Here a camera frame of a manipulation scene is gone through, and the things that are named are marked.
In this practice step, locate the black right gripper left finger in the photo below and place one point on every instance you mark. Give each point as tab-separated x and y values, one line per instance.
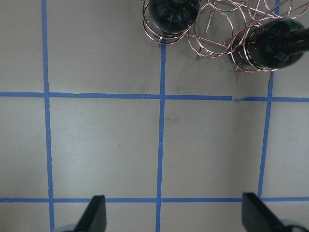
94	217

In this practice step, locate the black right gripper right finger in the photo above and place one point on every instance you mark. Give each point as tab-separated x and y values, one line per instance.
257	217

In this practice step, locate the dark wine bottle right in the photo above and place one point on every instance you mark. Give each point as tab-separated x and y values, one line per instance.
277	44

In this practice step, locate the dark wine bottle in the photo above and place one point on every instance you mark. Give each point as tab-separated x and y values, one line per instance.
173	16
277	44

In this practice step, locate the dark wine bottle left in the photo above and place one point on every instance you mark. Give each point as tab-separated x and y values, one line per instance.
173	16

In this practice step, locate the copper wire bottle basket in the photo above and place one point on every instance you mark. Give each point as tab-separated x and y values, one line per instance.
222	26

